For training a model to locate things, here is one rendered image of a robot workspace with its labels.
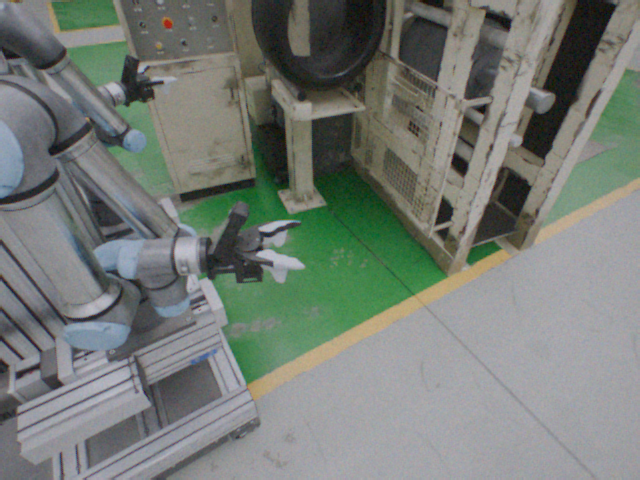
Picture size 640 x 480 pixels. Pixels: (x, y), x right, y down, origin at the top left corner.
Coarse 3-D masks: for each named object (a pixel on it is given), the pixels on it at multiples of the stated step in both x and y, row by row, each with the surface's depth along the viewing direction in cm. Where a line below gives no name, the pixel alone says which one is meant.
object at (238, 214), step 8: (232, 208) 70; (240, 208) 69; (232, 216) 68; (240, 216) 68; (232, 224) 69; (240, 224) 69; (224, 232) 70; (232, 232) 70; (224, 240) 71; (232, 240) 71; (216, 248) 72; (224, 248) 72; (224, 256) 73
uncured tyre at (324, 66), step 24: (264, 0) 144; (288, 0) 142; (360, 0) 175; (384, 0) 157; (264, 24) 148; (360, 24) 181; (384, 24) 164; (264, 48) 158; (288, 48) 152; (336, 48) 187; (360, 48) 181; (288, 72) 160; (312, 72) 187; (336, 72) 184; (360, 72) 173
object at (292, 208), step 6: (282, 192) 264; (288, 192) 265; (318, 192) 266; (282, 198) 260; (318, 198) 260; (288, 204) 255; (294, 204) 255; (300, 204) 255; (312, 204) 255; (318, 204) 255; (324, 204) 256; (288, 210) 251; (294, 210) 250; (300, 210) 251; (306, 210) 252
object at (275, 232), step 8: (272, 224) 79; (280, 224) 79; (288, 224) 79; (296, 224) 80; (264, 232) 77; (272, 232) 77; (280, 232) 80; (264, 240) 79; (272, 240) 80; (280, 240) 82
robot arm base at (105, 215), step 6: (90, 204) 128; (96, 204) 126; (102, 204) 127; (96, 210) 128; (102, 210) 128; (108, 210) 128; (96, 216) 130; (102, 216) 128; (108, 216) 129; (114, 216) 129; (102, 222) 129; (108, 222) 130; (114, 222) 130; (120, 222) 131
